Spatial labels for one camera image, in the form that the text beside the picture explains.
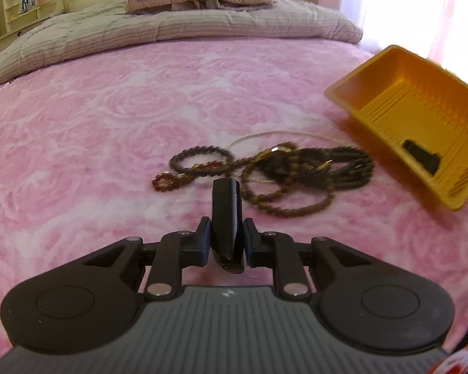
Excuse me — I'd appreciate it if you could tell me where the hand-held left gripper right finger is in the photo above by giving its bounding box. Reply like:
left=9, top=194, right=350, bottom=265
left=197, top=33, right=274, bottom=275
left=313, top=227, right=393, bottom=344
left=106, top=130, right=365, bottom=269
left=242, top=218, right=371, bottom=300

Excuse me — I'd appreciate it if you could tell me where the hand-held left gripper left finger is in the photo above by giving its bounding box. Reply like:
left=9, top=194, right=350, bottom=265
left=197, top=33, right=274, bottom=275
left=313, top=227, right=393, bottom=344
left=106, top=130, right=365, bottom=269
left=82, top=217, right=212, bottom=300

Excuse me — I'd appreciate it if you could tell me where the black glossy case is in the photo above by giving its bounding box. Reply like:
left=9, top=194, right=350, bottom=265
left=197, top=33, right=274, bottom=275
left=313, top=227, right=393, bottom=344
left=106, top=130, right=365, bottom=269
left=211, top=178, right=246, bottom=274

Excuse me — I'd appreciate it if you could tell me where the yellow plastic tray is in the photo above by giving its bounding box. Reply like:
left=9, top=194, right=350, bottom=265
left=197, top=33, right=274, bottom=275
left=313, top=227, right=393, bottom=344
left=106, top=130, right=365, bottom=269
left=324, top=45, right=468, bottom=212

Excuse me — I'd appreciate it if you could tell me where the small black item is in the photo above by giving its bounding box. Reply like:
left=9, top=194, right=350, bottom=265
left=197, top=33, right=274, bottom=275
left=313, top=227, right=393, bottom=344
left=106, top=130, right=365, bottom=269
left=402, top=139, right=441, bottom=175

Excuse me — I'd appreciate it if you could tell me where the pink sheer curtain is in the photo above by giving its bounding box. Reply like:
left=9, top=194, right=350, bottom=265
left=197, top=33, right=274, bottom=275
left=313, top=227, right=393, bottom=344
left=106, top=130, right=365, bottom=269
left=335, top=0, right=468, bottom=71

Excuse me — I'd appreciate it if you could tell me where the pink rose blanket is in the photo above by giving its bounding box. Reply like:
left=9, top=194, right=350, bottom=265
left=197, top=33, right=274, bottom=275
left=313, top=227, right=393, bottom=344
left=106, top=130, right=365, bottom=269
left=0, top=37, right=468, bottom=359

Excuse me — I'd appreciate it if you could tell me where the grey striped quilt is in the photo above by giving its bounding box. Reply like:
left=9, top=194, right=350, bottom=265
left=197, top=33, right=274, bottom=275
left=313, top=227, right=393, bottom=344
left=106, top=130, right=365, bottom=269
left=0, top=0, right=364, bottom=90

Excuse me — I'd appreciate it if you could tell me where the red white printed cloth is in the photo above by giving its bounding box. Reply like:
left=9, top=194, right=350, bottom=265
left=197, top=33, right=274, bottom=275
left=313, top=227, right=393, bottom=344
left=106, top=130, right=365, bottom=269
left=433, top=343, right=468, bottom=374

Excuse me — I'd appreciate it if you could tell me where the cream vanity shelf unit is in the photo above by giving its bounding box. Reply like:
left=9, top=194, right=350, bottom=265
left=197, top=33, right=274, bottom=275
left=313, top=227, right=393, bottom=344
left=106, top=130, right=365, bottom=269
left=0, top=0, right=65, bottom=40

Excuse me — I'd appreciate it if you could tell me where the red beaded bracelet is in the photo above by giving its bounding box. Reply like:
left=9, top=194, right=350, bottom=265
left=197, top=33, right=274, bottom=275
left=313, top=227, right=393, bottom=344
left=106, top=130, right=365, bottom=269
left=152, top=161, right=224, bottom=192

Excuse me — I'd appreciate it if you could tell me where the light brown beaded bracelet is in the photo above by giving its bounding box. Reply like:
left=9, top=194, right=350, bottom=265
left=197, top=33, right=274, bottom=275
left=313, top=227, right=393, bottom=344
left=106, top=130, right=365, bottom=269
left=240, top=156, right=334, bottom=217

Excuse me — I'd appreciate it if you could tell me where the dark brown beaded bracelet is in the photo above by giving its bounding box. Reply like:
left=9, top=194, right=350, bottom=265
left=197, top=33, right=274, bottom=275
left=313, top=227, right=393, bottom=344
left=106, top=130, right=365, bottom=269
left=168, top=146, right=236, bottom=176

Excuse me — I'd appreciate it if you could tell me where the brown bracelet with gold clasp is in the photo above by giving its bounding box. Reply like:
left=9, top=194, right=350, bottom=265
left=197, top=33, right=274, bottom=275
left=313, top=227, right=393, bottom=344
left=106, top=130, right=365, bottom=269
left=242, top=142, right=299, bottom=165

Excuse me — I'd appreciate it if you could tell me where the pile of beaded necklaces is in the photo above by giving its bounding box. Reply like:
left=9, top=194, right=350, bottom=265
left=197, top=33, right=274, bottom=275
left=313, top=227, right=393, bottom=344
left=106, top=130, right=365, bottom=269
left=227, top=129, right=349, bottom=185

